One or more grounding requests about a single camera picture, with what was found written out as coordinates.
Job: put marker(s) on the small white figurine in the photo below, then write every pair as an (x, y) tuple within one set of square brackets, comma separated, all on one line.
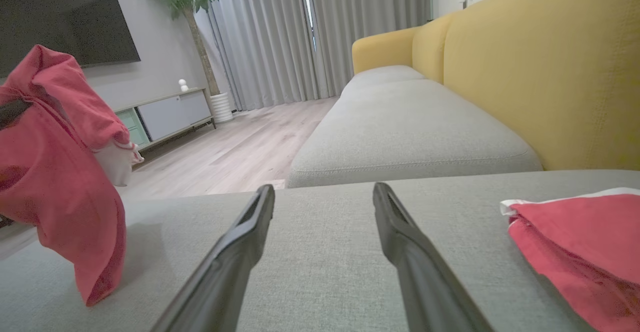
[(183, 85)]

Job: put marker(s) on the white ribbed plant pot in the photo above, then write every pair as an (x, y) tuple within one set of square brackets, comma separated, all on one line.
[(222, 107)]

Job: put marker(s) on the long grey sofa seat cushion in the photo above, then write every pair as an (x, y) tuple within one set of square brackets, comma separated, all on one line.
[(410, 131)]

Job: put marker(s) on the wide yellow sofa backrest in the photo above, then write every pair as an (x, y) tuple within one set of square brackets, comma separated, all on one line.
[(550, 71)]

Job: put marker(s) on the short grey sofa seat cushion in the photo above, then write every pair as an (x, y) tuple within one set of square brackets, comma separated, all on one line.
[(385, 75)]

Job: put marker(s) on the grey pleated curtain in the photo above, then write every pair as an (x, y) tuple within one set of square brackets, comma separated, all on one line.
[(270, 36)]

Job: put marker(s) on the red shorts white stripe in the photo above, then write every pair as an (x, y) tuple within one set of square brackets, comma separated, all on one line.
[(590, 242)]

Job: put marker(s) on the large grey chaise seat cushion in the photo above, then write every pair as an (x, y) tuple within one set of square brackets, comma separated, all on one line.
[(325, 272)]

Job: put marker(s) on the low yellow sofa end backrest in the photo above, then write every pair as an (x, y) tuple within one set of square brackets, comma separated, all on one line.
[(382, 49)]

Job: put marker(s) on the red basketball jersey white sleeves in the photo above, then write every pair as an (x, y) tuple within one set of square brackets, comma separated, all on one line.
[(60, 197)]

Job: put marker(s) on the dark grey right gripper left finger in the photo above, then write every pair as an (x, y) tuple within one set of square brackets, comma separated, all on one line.
[(227, 277)]

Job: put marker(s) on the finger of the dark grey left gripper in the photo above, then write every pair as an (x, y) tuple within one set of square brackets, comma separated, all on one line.
[(12, 112)]

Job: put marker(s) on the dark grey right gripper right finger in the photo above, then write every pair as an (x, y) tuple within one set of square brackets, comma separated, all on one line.
[(425, 282)]

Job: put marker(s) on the narrow yellow sofa backrest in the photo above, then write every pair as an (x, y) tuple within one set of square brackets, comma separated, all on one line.
[(430, 46)]

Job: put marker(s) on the black flat television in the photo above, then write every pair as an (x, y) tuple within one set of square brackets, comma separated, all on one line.
[(60, 16)]

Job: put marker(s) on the grey and green TV cabinet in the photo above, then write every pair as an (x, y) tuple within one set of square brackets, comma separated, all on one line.
[(170, 114)]

